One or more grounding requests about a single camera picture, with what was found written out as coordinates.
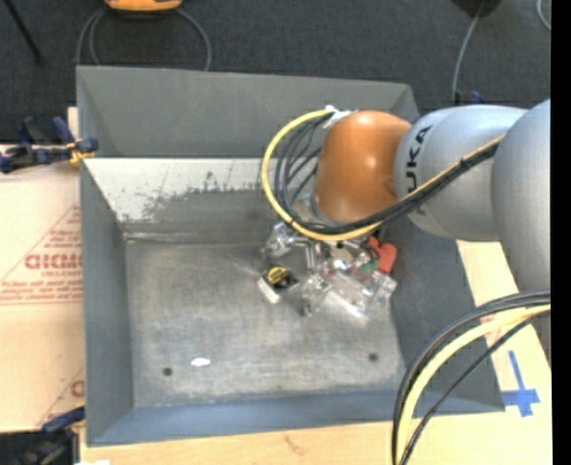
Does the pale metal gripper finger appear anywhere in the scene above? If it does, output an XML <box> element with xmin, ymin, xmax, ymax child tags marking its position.
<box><xmin>264</xmin><ymin>222</ymin><xmax>315</xmax><ymax>261</ymax></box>
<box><xmin>299</xmin><ymin>255</ymin><xmax>333</xmax><ymax>317</ymax></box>

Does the small yellow and black box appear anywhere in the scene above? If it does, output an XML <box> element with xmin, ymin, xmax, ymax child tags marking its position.
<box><xmin>257</xmin><ymin>264</ymin><xmax>301</xmax><ymax>305</ymax></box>

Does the clear glass thing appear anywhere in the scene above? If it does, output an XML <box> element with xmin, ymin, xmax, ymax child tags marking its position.
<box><xmin>328</xmin><ymin>259</ymin><xmax>398</xmax><ymax>321</ymax></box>

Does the red-orange small block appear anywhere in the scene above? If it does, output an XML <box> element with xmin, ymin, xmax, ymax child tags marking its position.
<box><xmin>365</xmin><ymin>236</ymin><xmax>398</xmax><ymax>275</ymax></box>

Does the grey metal bin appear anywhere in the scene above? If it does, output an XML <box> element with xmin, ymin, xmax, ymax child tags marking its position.
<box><xmin>75</xmin><ymin>65</ymin><xmax>505</xmax><ymax>448</ymax></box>

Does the brown cardboard board, red print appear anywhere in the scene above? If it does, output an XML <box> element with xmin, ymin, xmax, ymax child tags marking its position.
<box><xmin>0</xmin><ymin>141</ymin><xmax>87</xmax><ymax>436</ymax></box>

